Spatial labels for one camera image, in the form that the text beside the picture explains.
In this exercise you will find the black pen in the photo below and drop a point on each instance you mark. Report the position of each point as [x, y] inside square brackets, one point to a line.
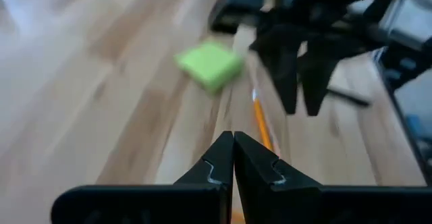
[351, 98]

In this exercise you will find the green sticky note pad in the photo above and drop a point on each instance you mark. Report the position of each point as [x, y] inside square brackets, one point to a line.
[209, 65]

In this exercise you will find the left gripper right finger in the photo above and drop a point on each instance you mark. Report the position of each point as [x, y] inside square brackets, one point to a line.
[287, 203]

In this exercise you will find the tan pencil green striped ferrule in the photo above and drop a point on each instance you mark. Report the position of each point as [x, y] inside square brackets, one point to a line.
[262, 119]

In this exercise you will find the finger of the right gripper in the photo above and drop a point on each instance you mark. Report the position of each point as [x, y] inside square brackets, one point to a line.
[285, 69]
[315, 79]

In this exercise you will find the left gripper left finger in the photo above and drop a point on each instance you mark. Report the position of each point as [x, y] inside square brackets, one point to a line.
[189, 203]

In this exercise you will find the black aluminium table frame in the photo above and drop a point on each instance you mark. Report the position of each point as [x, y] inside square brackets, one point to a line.
[395, 97]

